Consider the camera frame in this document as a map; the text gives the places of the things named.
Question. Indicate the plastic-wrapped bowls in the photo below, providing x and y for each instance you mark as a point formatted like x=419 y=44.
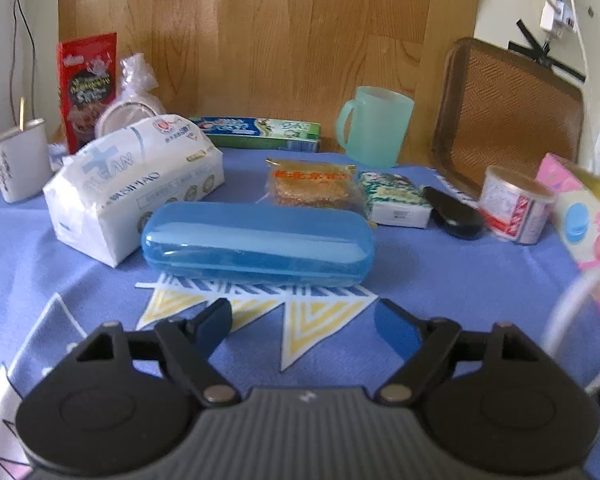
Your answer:
x=130 y=110

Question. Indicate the blue printed tablecloth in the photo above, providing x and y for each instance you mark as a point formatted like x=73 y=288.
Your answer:
x=80 y=285

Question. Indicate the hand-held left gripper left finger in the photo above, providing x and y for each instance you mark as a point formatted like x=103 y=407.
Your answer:
x=215 y=327

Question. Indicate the wooden stick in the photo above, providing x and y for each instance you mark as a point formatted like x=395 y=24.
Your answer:
x=22 y=112

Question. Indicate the red label can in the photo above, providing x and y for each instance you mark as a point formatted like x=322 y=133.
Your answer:
x=515 y=205

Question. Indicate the green plastic cup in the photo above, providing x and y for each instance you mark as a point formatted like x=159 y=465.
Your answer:
x=380 y=130

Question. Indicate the black oval case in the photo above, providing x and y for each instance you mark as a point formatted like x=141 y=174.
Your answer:
x=455 y=217

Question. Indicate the green patterned tissue pack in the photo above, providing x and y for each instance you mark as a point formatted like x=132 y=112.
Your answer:
x=395 y=200

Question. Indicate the orange snack packet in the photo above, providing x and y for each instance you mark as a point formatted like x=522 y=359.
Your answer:
x=310 y=185

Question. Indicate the blue plastic case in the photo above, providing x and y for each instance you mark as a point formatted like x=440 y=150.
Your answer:
x=255 y=245

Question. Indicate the pink tissue box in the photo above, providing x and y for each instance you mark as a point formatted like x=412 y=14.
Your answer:
x=580 y=215

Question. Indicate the red snack packet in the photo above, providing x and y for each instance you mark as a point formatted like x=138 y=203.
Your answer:
x=87 y=95

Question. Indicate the white enamel mug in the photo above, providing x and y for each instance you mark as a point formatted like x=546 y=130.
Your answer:
x=20 y=165

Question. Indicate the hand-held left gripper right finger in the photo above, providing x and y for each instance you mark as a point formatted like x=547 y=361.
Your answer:
x=395 y=332

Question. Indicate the brown woven tray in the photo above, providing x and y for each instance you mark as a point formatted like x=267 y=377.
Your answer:
x=510 y=110

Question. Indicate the wooden board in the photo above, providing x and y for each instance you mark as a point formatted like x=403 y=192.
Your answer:
x=280 y=35

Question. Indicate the black tape strips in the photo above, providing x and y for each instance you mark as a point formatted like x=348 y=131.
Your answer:
x=545 y=52

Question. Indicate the white power strip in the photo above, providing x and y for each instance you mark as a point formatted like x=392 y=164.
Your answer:
x=562 y=5

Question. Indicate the green toothpaste box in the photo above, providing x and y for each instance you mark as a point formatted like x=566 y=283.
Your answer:
x=260 y=132

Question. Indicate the white tissue pack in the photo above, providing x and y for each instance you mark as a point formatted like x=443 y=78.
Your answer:
x=130 y=185

